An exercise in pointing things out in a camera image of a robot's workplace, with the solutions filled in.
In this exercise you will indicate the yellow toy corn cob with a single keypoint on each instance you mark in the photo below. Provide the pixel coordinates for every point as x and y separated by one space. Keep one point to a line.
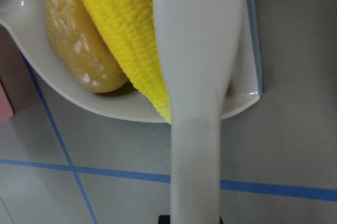
127 28

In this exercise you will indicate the toy potato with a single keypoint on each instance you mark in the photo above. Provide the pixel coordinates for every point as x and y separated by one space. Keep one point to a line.
76 41

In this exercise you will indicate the beige hand brush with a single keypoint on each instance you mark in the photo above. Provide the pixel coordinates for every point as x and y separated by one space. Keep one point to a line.
197 42

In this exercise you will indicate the pink plastic bin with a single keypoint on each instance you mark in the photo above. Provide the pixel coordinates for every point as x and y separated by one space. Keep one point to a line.
6 109

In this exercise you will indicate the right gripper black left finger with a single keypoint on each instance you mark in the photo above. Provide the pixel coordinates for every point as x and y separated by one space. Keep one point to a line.
164 219

